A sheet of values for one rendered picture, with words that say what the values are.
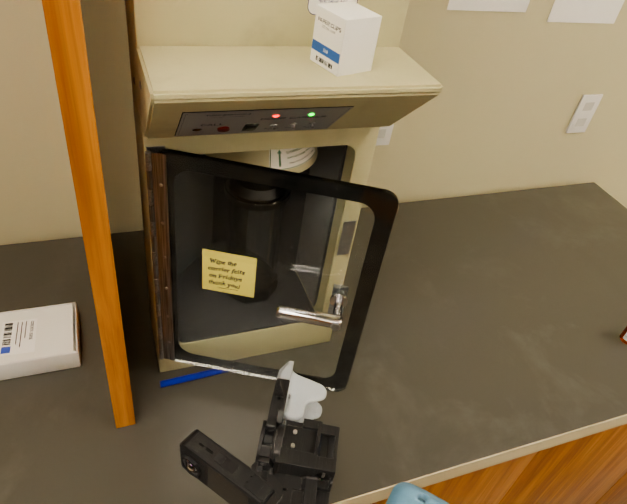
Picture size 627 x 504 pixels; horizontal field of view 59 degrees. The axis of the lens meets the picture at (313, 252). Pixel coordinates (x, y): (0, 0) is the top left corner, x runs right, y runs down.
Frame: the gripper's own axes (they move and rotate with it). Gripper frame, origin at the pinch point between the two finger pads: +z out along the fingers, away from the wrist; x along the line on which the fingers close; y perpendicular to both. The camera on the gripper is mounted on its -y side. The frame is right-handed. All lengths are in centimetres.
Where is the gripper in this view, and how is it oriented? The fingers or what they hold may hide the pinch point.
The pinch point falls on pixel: (283, 370)
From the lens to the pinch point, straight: 68.8
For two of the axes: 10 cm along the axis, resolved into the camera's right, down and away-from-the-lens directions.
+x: 1.4, -7.6, -6.4
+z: 1.3, -6.3, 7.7
